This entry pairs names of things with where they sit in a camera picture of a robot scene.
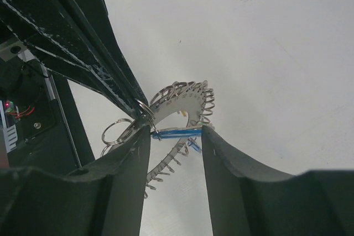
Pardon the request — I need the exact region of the silver disc with key rings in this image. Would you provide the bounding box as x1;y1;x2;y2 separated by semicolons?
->
101;80;215;190

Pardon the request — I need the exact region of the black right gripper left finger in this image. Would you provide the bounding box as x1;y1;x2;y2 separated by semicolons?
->
1;126;150;235

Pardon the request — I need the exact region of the blue key tag on ring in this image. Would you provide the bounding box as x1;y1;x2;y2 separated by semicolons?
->
188;138;202;154

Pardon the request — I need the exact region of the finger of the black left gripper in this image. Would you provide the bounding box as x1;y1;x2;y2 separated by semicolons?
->
1;0;140;119
58;0;148;109

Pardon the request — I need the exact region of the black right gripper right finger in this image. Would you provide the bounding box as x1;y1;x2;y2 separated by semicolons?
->
201;126;353;235

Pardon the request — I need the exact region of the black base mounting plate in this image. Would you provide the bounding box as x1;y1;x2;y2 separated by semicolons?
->
1;57;95;174

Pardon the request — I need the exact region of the white slotted cable duct left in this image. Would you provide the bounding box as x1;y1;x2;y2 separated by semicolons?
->
1;101;18;153

